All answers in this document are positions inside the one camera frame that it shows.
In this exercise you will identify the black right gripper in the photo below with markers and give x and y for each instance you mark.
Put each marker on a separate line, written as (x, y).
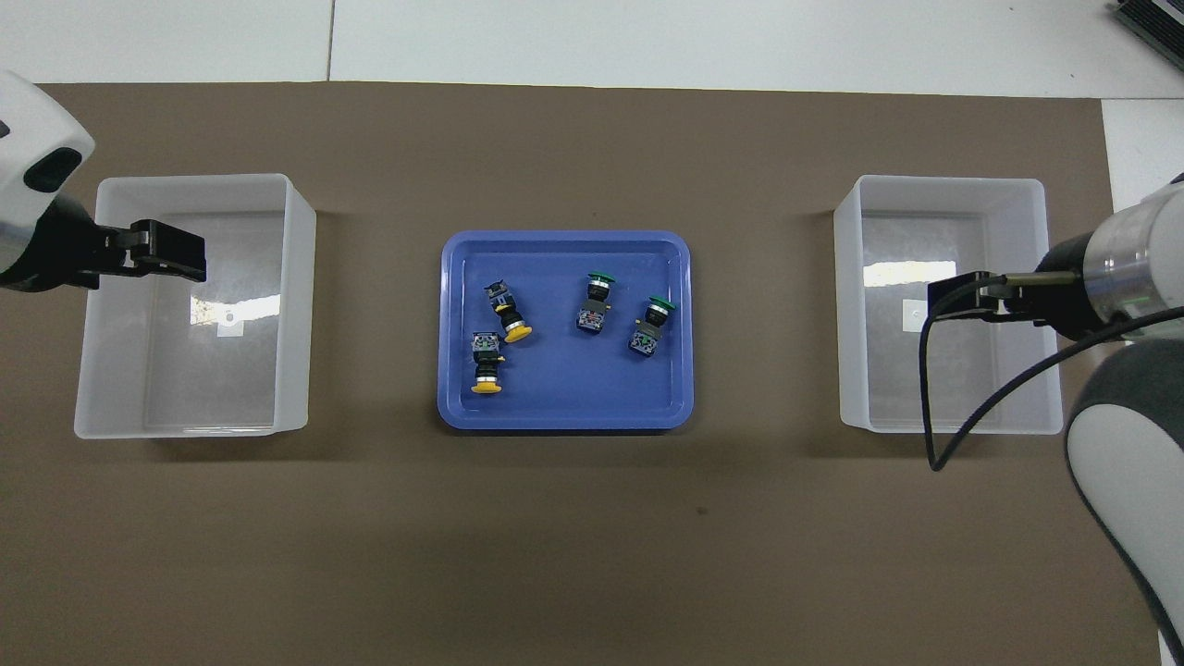
(1064, 296)

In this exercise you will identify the dark finned electronic device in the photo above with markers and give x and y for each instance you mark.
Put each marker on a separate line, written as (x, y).
(1152, 23)

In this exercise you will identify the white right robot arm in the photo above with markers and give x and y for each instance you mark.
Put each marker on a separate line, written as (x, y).
(1128, 444)

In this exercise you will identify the brown paper table mat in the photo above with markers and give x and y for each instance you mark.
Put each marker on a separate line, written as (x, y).
(592, 555)

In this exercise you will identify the green push button switch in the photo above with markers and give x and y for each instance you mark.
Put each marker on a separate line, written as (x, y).
(647, 331)
(592, 310)

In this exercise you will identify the yellow push button switch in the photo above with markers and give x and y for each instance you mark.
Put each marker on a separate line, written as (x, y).
(486, 356)
(504, 305)

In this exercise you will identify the small white paper label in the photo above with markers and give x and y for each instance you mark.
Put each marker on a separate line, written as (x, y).
(912, 314)
(228, 326)

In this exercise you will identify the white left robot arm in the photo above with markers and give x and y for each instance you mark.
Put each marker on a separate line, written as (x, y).
(37, 120)

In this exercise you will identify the blue plastic tray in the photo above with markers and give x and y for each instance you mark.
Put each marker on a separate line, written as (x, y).
(564, 398)

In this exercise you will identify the translucent white plastic box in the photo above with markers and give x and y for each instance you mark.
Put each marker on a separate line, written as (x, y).
(888, 370)
(185, 388)

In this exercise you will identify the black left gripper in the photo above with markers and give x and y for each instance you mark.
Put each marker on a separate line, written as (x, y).
(74, 259)

